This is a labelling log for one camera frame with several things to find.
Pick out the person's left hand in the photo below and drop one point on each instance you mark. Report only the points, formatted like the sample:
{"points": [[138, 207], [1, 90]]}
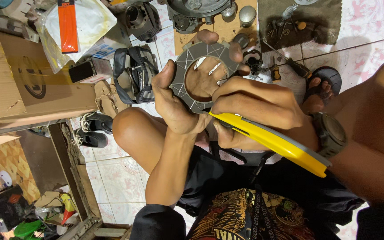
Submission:
{"points": [[178, 113]]}

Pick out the person's right hand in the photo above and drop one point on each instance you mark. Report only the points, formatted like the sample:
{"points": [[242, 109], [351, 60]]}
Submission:
{"points": [[265, 103]]}

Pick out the grey clutch friction plate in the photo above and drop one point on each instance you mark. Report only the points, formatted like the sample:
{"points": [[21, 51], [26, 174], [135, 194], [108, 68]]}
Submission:
{"points": [[178, 78]]}

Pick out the yellow utility knife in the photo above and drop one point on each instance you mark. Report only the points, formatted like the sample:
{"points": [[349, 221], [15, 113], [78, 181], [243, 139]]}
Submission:
{"points": [[278, 143]]}

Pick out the small yellow black screwdriver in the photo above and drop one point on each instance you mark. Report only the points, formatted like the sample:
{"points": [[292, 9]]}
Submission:
{"points": [[275, 73]]}

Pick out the black metal engine part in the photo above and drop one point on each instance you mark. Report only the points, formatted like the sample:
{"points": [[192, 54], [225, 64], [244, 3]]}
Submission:
{"points": [[253, 61]]}

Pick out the person's left leg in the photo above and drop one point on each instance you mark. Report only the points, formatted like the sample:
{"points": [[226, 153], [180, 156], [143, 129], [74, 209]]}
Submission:
{"points": [[135, 133]]}

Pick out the person's leg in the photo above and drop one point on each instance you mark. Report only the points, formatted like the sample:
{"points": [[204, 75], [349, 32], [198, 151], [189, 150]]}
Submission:
{"points": [[378, 93], [135, 133]]}

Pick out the black tool pouch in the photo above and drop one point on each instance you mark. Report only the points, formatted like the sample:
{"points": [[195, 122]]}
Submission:
{"points": [[133, 75]]}

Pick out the round grey metal cap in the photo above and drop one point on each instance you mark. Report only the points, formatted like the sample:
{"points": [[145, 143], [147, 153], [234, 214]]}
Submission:
{"points": [[242, 40]]}

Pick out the black sandal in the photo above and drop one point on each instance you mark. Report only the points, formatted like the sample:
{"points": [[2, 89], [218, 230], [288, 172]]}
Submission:
{"points": [[332, 75]]}

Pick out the dark grey wristwatch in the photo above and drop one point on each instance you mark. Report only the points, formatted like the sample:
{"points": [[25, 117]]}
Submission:
{"points": [[332, 133]]}

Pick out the brown paper gaskets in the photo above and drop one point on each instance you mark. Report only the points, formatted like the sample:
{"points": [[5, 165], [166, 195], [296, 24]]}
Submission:
{"points": [[107, 98]]}

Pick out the black shorts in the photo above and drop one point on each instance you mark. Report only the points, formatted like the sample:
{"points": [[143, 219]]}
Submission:
{"points": [[218, 176]]}

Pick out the black white shoe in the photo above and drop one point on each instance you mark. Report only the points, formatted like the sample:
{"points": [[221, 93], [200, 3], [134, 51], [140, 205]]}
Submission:
{"points": [[97, 121], [90, 139]]}

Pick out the wooden knob tool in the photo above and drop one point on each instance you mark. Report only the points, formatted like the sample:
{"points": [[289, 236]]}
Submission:
{"points": [[301, 25]]}

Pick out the silver piston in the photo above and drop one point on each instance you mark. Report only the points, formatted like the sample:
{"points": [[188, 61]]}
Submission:
{"points": [[247, 16]]}

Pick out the grey brown floor cloth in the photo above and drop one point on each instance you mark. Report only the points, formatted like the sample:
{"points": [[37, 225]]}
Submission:
{"points": [[315, 23]]}

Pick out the white box with blue print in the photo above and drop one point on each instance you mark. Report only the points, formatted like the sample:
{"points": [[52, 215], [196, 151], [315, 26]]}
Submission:
{"points": [[107, 50]]}

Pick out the small black white box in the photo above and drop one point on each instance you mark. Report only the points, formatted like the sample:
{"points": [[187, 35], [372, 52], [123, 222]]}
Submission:
{"points": [[88, 70]]}

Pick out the black engine cylinder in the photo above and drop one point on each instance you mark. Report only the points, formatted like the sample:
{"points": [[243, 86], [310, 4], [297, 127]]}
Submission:
{"points": [[143, 20]]}

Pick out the chrome round cap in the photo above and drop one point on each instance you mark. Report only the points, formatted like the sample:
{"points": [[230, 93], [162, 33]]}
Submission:
{"points": [[228, 10]]}

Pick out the grey engine crankcase cover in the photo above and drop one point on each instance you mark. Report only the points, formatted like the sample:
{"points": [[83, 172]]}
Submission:
{"points": [[195, 10]]}

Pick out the person's right leg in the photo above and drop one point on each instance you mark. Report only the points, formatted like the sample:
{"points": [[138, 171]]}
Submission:
{"points": [[378, 93]]}

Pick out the black printed shirt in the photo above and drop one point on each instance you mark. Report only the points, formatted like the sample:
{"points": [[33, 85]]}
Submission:
{"points": [[232, 216]]}

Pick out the clear plastic bag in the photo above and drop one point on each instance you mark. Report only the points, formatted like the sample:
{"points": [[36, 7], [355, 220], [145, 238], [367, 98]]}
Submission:
{"points": [[93, 23]]}

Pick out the orange tool package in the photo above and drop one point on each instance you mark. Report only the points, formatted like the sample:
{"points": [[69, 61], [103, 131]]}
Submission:
{"points": [[67, 28]]}

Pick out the wooden crate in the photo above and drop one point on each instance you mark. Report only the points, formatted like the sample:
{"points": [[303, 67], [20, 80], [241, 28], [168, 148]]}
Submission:
{"points": [[102, 231]]}

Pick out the large brown cardboard box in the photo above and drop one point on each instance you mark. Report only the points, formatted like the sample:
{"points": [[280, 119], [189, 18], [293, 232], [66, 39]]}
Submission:
{"points": [[18, 83]]}

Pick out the yellow patterned mat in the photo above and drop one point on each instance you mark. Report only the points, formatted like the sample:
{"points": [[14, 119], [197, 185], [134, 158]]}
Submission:
{"points": [[12, 163]]}

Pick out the white round cap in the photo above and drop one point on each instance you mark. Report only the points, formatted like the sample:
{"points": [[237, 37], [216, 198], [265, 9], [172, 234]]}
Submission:
{"points": [[4, 178]]}

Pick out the green plastic part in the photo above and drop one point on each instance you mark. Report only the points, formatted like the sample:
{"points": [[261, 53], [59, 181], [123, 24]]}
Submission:
{"points": [[28, 228]]}

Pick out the heap of parts and bags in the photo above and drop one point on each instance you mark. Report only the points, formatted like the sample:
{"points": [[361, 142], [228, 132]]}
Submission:
{"points": [[8, 210]]}

